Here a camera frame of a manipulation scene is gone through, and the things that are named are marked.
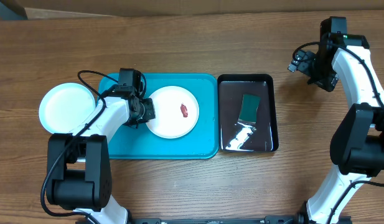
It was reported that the pink plate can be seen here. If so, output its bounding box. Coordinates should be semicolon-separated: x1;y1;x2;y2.
147;86;199;139

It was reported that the light blue plate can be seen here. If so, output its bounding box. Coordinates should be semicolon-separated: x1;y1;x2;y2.
39;83;96;134

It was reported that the green sponge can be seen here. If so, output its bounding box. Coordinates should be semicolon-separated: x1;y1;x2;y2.
238;94;261;123

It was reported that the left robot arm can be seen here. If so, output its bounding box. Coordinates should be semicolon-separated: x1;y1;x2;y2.
40;83;154;223

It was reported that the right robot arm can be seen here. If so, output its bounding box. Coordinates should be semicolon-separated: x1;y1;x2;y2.
289;32;384;223

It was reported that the teal plastic tray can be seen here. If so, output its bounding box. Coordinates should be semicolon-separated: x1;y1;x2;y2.
108;73;219;159

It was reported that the black rectangular tray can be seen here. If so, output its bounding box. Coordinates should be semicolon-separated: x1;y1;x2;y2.
217;74;279;152

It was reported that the red stain on pink plate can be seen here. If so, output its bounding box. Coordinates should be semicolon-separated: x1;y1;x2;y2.
180;103;189;118

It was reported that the cardboard backdrop panel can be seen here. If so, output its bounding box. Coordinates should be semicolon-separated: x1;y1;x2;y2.
17;0;384;16

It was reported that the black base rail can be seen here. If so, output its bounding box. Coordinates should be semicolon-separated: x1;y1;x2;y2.
125;214;314;224

